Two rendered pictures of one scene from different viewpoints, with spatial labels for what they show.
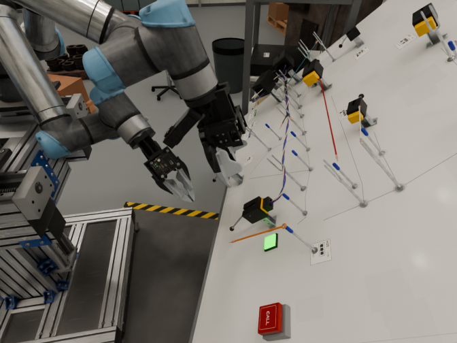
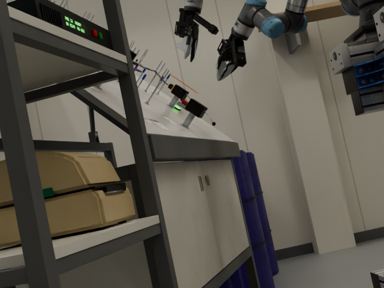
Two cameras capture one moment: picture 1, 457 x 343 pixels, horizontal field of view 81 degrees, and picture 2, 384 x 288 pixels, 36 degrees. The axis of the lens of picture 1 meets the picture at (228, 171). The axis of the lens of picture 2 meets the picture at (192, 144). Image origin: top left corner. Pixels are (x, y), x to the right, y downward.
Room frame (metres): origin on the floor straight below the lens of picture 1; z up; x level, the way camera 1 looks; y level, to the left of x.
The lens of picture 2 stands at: (2.81, 0.18, 0.71)
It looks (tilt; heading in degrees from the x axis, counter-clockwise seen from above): 4 degrees up; 186
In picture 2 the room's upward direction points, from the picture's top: 12 degrees counter-clockwise
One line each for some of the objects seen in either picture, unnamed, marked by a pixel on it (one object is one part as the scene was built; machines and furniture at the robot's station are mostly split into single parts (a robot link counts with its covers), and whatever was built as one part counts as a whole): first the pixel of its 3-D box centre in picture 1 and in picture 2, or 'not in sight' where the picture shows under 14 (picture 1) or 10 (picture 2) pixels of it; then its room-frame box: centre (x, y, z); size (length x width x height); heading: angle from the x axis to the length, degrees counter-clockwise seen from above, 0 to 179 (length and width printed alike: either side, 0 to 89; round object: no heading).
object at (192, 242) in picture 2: not in sight; (187, 224); (1.01, -0.07, 0.60); 0.55 x 0.02 x 0.39; 171
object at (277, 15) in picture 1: (294, 15); not in sight; (6.87, -1.50, 0.24); 1.33 x 0.91 x 0.48; 9
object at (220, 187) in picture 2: not in sight; (226, 208); (0.46, 0.02, 0.60); 0.55 x 0.03 x 0.39; 171
